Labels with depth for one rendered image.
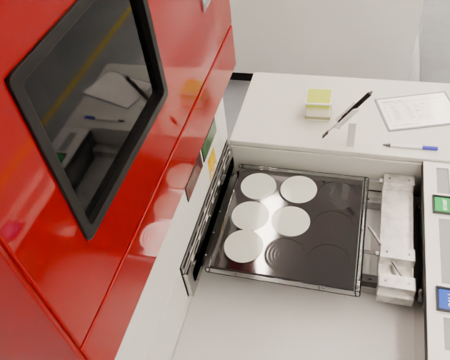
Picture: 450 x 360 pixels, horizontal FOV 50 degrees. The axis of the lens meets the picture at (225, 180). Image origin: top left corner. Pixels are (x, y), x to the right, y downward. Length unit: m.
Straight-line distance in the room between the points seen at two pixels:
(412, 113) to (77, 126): 1.11
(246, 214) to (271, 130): 0.28
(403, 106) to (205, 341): 0.87
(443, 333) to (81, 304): 0.72
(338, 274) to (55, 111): 0.83
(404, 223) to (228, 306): 0.50
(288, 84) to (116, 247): 1.04
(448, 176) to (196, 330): 0.74
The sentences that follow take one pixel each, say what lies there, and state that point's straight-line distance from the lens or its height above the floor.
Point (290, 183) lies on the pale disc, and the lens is 1.37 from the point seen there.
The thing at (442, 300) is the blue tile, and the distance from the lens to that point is 1.13.
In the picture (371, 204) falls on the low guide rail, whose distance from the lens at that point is 1.41.
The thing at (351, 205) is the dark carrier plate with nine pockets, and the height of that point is 0.90.
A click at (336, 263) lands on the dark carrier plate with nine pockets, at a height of 0.90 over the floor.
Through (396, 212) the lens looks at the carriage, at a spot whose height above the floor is 0.88.
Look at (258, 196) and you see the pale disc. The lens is 1.34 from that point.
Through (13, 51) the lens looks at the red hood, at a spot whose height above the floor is 1.69.
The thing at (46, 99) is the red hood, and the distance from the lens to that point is 0.53.
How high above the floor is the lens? 1.90
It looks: 46 degrees down
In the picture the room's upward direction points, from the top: 8 degrees counter-clockwise
